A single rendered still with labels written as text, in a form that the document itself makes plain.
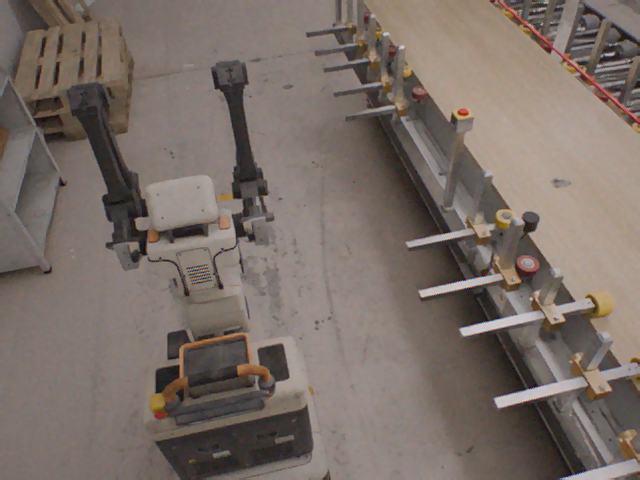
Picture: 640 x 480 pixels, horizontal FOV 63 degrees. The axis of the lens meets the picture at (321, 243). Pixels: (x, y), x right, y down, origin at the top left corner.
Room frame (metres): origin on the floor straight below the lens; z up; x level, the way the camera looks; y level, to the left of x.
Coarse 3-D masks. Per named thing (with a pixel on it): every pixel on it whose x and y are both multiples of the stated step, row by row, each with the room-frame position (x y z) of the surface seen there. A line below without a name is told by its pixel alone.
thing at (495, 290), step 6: (480, 258) 1.37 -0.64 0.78; (474, 264) 1.40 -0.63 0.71; (480, 264) 1.36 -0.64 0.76; (486, 264) 1.32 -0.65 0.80; (480, 270) 1.35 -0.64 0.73; (480, 276) 1.34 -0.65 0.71; (492, 288) 1.25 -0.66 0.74; (498, 288) 1.21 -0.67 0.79; (492, 294) 1.24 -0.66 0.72; (498, 294) 1.20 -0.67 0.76; (504, 294) 1.17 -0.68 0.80; (498, 300) 1.19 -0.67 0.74; (504, 300) 1.16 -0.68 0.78; (498, 306) 1.18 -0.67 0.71
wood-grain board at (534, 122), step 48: (384, 0) 3.67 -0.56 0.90; (432, 0) 3.61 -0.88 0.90; (480, 0) 3.55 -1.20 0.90; (432, 48) 2.93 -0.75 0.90; (480, 48) 2.89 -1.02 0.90; (528, 48) 2.85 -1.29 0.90; (432, 96) 2.41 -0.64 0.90; (480, 96) 2.37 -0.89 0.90; (528, 96) 2.34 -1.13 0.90; (576, 96) 2.31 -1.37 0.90; (480, 144) 1.97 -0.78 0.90; (528, 144) 1.94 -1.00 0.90; (576, 144) 1.92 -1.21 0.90; (624, 144) 1.89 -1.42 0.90; (528, 192) 1.62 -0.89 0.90; (576, 192) 1.59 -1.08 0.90; (624, 192) 1.57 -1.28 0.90; (528, 240) 1.37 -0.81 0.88; (576, 240) 1.33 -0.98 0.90; (624, 240) 1.31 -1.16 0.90; (576, 288) 1.10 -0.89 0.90; (624, 288) 1.08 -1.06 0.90; (624, 336) 0.89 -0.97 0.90
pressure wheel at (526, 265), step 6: (522, 258) 1.25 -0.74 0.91; (528, 258) 1.25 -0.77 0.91; (534, 258) 1.25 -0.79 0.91; (516, 264) 1.23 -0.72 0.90; (522, 264) 1.22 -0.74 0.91; (528, 264) 1.22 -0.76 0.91; (534, 264) 1.22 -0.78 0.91; (516, 270) 1.22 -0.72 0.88; (522, 270) 1.20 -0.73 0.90; (528, 270) 1.19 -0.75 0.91; (534, 270) 1.19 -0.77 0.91; (528, 276) 1.19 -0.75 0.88
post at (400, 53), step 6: (402, 48) 2.47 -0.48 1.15; (396, 54) 2.50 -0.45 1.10; (402, 54) 2.47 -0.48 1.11; (396, 60) 2.49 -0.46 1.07; (402, 60) 2.47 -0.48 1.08; (396, 66) 2.49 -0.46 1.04; (402, 66) 2.47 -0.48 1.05; (396, 72) 2.48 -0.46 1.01; (402, 72) 2.47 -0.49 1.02; (396, 78) 2.48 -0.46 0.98; (402, 78) 2.47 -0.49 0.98; (396, 84) 2.47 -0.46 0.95; (402, 84) 2.47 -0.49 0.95; (396, 90) 2.47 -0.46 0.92; (396, 96) 2.47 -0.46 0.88; (396, 120) 2.47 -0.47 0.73
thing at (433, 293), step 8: (472, 280) 1.20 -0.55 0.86; (480, 280) 1.20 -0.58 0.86; (488, 280) 1.20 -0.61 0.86; (496, 280) 1.19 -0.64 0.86; (520, 280) 1.21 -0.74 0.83; (432, 288) 1.18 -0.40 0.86; (440, 288) 1.18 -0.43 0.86; (448, 288) 1.17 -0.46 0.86; (456, 288) 1.17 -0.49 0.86; (464, 288) 1.17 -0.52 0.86; (472, 288) 1.18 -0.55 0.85; (480, 288) 1.18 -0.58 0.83; (424, 296) 1.15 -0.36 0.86; (432, 296) 1.15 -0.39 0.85; (440, 296) 1.16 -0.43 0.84
